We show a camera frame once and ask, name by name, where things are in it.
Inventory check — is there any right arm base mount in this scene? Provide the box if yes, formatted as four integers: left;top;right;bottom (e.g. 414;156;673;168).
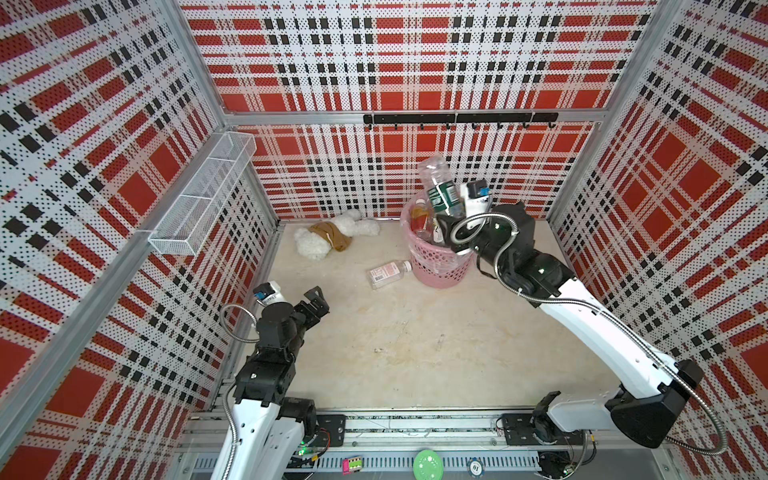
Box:
496;391;597;479

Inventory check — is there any black wall hook rail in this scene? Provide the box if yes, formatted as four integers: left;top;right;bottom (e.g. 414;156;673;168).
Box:
362;112;560;126

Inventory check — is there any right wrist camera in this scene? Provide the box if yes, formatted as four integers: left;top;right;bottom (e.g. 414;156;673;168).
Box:
460;179;491;218

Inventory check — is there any red yellow label bottle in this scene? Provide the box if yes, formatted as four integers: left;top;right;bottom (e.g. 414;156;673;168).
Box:
409;198;433;242

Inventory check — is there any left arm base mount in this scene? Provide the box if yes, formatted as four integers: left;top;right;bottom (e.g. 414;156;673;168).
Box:
278;397;346;469

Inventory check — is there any pink perforated waste bin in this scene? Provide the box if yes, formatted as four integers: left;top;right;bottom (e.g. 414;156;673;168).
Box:
400;200;481;290

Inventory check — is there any clear bottle pink label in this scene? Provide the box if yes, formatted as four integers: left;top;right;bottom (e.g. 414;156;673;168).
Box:
366;260;412;290

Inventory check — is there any green round button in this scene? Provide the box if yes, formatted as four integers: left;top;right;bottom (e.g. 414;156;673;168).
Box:
412;449;444;480

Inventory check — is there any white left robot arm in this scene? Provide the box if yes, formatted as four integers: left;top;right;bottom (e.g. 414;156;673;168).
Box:
211;282;330;479

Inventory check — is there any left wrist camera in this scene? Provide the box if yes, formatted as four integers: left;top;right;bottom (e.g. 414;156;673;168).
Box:
253;281;285;307

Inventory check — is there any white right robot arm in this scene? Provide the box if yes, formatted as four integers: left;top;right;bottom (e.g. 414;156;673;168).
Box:
437;203;728;456

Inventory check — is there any white plush toy brown scarf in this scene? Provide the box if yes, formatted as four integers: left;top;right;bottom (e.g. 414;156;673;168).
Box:
294;209;380;261

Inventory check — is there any white wire mesh shelf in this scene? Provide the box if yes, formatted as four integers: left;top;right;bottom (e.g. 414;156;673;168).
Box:
149;131;255;256

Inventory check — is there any clear plastic bin liner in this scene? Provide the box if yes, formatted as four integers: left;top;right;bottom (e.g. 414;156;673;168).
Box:
400;200;481;277

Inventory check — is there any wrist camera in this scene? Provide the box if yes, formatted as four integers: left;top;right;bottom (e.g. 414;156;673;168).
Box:
253;281;285;307
460;179;491;218

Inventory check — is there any clear bottle green label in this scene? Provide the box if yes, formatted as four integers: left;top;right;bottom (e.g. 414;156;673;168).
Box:
418;156;465;218

